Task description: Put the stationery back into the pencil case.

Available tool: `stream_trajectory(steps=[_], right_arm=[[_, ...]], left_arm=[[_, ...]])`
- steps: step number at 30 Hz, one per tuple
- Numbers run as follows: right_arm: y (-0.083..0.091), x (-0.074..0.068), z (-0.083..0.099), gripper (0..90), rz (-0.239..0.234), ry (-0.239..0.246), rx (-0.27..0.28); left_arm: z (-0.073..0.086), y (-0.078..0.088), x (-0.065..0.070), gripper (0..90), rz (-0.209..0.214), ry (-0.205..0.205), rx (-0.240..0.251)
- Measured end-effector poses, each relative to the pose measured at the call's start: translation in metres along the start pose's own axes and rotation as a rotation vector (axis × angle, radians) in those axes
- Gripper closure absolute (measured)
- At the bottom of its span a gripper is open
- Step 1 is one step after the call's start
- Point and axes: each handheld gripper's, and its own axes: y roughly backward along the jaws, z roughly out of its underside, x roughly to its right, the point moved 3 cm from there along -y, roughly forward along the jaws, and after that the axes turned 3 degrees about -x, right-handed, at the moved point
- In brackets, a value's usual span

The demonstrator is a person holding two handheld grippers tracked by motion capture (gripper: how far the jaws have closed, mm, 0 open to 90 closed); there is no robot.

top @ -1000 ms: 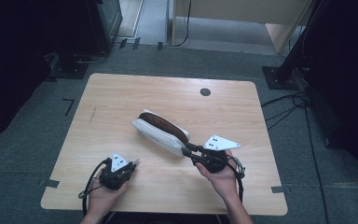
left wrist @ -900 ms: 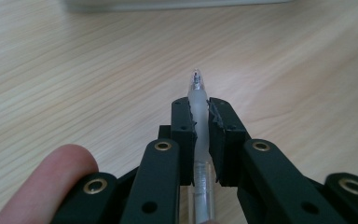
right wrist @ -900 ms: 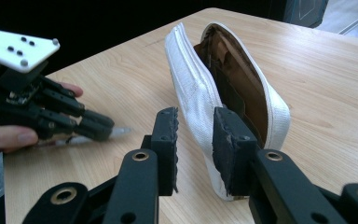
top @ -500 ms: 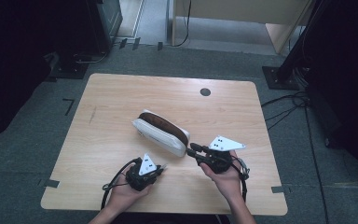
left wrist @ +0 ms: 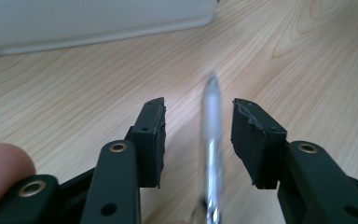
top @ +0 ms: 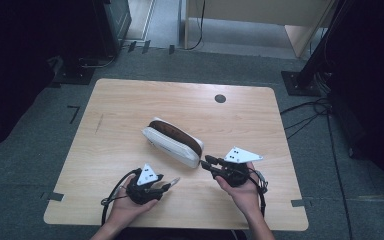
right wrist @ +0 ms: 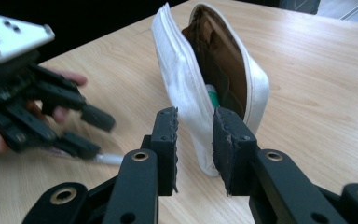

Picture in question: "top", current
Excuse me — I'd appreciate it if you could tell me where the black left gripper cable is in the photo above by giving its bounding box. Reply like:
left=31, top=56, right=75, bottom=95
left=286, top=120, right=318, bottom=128
left=100, top=168, right=142, bottom=226

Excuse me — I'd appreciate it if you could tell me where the black stand with base plate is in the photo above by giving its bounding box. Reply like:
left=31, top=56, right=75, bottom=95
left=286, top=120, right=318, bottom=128
left=280, top=0, right=348, bottom=98
left=51, top=49, right=98, bottom=86

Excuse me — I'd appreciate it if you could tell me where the person's left hand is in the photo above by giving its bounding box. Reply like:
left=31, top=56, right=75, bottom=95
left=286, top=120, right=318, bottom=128
left=107, top=175, right=160, bottom=228

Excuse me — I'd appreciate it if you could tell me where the silver pen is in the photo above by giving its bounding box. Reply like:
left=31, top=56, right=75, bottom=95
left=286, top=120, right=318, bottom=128
left=161, top=177, right=182, bottom=192

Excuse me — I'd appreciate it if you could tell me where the white and brown pencil case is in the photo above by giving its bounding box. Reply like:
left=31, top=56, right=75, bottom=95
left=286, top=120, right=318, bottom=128
left=141, top=116, right=205, bottom=169

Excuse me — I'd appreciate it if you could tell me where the dark cabinet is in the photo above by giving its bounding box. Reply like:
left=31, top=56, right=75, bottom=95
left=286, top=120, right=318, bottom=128
left=91, top=0, right=133, bottom=58

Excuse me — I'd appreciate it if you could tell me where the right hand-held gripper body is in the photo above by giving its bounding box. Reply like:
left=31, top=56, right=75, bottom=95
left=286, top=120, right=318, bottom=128
left=216, top=146, right=265, bottom=188

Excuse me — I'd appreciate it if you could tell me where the person's right hand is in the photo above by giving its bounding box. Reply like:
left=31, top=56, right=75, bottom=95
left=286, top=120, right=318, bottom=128
left=214, top=162, right=265, bottom=215

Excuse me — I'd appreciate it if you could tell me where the black floor cable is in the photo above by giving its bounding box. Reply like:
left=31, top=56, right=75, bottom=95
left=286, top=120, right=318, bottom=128
left=279, top=98, right=331, bottom=116
left=283, top=109, right=331, bottom=140

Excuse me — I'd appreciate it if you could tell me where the person's dark clothing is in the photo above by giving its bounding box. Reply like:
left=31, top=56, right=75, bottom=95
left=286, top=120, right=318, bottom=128
left=113, top=227, right=248, bottom=240

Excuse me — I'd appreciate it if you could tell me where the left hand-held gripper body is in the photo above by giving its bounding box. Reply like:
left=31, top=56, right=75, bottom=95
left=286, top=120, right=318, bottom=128
left=125, top=162, right=159, bottom=206

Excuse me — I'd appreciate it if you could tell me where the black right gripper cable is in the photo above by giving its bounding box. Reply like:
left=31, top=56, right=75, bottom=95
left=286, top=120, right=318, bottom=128
left=248, top=167, right=269, bottom=218

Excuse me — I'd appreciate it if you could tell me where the black hanging cable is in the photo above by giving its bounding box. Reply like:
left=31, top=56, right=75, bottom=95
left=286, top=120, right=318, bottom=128
left=185, top=0, right=206, bottom=52

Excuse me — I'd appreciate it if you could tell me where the light wooden furniture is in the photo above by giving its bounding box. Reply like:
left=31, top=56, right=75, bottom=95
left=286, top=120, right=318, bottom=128
left=183, top=0, right=336, bottom=59

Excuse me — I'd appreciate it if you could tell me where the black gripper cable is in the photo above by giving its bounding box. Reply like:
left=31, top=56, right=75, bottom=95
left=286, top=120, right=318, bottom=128
left=100, top=168, right=142, bottom=226
left=248, top=167, right=269, bottom=218

